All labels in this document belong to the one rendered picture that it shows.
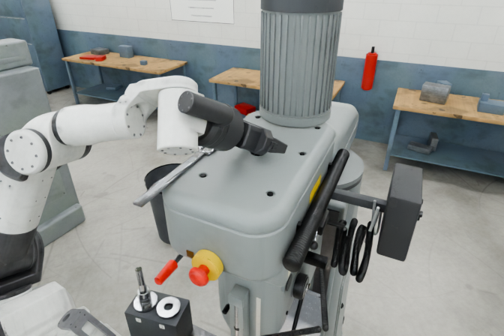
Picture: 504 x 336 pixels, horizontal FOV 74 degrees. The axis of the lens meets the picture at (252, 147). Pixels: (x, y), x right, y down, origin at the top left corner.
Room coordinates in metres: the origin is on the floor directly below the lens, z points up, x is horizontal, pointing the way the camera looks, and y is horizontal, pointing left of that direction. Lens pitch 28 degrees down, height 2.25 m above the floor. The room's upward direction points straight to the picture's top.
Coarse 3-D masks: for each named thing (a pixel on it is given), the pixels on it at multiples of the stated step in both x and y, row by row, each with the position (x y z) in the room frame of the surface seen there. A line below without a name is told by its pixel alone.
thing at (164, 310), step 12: (156, 300) 0.87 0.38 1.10; (168, 300) 0.87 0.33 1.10; (180, 300) 0.88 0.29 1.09; (132, 312) 0.83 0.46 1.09; (144, 312) 0.83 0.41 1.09; (156, 312) 0.83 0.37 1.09; (168, 312) 0.82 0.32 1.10; (180, 312) 0.83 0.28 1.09; (132, 324) 0.82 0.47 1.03; (144, 324) 0.81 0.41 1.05; (156, 324) 0.79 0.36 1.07; (168, 324) 0.78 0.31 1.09; (180, 324) 0.80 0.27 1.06; (192, 324) 0.88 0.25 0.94
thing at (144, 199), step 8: (200, 152) 0.64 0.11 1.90; (208, 152) 0.64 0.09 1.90; (192, 160) 0.60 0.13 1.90; (176, 168) 0.57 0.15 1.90; (184, 168) 0.57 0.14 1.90; (168, 176) 0.54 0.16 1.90; (176, 176) 0.54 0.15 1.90; (160, 184) 0.51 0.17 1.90; (168, 184) 0.52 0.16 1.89; (152, 192) 0.49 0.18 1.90; (136, 200) 0.47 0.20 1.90; (144, 200) 0.47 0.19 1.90
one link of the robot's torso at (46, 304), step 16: (32, 288) 0.50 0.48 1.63; (48, 288) 0.48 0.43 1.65; (64, 288) 0.50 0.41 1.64; (0, 304) 0.42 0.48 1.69; (16, 304) 0.42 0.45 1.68; (32, 304) 0.43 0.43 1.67; (48, 304) 0.45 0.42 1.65; (64, 304) 0.47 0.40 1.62; (0, 320) 0.38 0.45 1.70; (16, 320) 0.39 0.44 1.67; (32, 320) 0.41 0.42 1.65; (48, 320) 0.42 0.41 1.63
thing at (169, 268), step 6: (180, 258) 0.52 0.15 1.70; (168, 264) 0.50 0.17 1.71; (174, 264) 0.50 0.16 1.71; (162, 270) 0.48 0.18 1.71; (168, 270) 0.48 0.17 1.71; (174, 270) 0.49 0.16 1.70; (156, 276) 0.47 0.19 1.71; (162, 276) 0.47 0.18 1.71; (168, 276) 0.47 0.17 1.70; (156, 282) 0.46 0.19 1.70; (162, 282) 0.46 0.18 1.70
